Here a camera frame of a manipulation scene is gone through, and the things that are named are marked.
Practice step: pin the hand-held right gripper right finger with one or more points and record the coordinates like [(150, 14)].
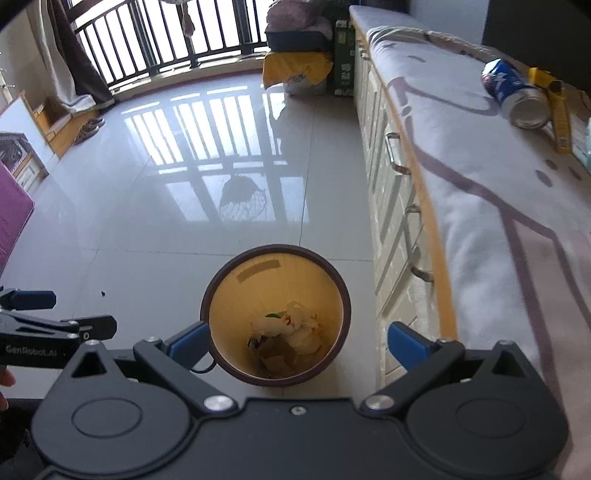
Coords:
[(406, 344)]

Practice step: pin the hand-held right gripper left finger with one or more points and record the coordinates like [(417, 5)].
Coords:
[(189, 341)]

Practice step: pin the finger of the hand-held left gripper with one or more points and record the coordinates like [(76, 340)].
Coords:
[(27, 300), (94, 327)]

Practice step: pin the yellow bin with brown rim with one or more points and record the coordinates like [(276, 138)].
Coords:
[(277, 281)]

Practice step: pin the white tissue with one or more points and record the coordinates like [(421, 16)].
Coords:
[(300, 337)]

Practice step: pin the pale green wrapper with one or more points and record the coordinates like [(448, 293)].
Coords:
[(584, 157)]

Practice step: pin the yellow carton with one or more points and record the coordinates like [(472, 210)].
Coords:
[(561, 120)]

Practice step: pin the blue drink can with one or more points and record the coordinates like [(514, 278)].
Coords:
[(515, 92)]

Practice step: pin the person's left hand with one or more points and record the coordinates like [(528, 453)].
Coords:
[(5, 378)]

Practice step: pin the white kitchen cabinets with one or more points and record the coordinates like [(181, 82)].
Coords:
[(392, 295)]

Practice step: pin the black crumpled wrapper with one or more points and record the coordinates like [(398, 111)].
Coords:
[(254, 344)]

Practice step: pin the person's grey clothing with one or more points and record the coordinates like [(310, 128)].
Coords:
[(23, 429)]

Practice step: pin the purple mat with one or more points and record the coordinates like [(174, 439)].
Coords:
[(14, 217)]

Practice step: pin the brown cardboard piece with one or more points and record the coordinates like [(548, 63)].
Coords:
[(277, 357)]

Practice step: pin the white-sided wooden staircase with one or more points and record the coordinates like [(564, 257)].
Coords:
[(27, 152)]

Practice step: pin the printed blanket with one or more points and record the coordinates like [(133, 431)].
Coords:
[(485, 207)]

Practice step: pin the white stair handrail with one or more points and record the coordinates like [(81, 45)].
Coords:
[(3, 85)]

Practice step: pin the brown curtain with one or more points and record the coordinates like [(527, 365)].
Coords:
[(87, 78)]

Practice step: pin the beige curtain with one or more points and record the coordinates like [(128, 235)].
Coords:
[(57, 69)]

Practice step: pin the white plastic bag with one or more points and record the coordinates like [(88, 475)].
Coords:
[(302, 85)]

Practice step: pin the dark balcony railing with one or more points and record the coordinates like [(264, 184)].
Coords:
[(193, 55)]

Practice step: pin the green cardboard box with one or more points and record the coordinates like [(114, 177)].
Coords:
[(341, 60)]

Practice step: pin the yellow cloth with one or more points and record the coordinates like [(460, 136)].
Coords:
[(291, 64)]

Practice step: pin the grey mattress pad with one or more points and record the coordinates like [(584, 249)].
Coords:
[(378, 16)]

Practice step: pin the pink bundle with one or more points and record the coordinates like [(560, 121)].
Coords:
[(295, 16)]

